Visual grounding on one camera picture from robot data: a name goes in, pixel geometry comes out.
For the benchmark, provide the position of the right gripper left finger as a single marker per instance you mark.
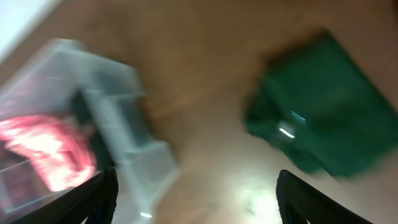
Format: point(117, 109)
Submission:
point(92, 202)

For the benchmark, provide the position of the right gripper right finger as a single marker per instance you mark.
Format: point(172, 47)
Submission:
point(300, 203)

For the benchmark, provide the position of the pink shirt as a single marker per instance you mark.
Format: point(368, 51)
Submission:
point(58, 151)

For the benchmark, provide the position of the dark green garment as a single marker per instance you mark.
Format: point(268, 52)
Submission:
point(317, 106)

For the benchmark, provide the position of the clear plastic storage bin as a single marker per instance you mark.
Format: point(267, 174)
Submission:
point(102, 98)

